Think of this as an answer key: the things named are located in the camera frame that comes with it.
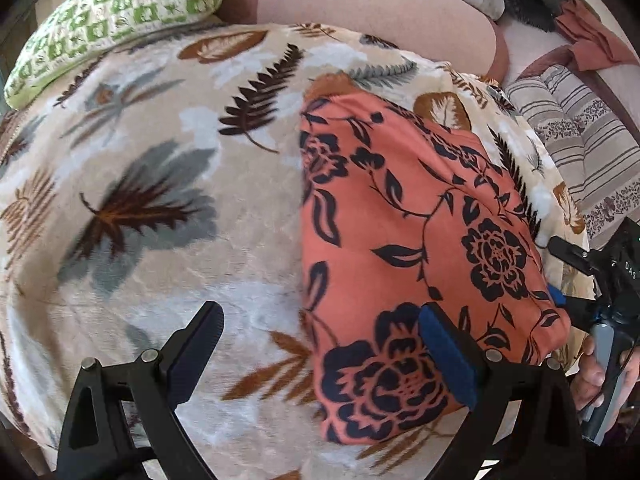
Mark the leaf print blanket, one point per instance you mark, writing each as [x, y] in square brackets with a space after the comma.
[150, 210]

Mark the green patterned pillow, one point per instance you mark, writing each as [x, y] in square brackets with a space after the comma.
[110, 15]

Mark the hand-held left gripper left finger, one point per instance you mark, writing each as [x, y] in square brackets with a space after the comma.
[197, 355]

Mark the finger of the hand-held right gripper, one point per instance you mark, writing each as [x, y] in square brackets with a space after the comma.
[570, 305]
[570, 255]

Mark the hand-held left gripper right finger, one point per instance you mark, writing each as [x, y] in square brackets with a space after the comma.
[447, 355]

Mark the person's right hand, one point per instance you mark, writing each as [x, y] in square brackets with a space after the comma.
[587, 380]

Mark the orange floral cloth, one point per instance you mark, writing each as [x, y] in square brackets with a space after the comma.
[410, 240]

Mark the rust brown cloth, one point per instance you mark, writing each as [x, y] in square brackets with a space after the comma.
[595, 35]

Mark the striped cushion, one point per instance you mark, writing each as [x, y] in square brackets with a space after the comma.
[575, 135]

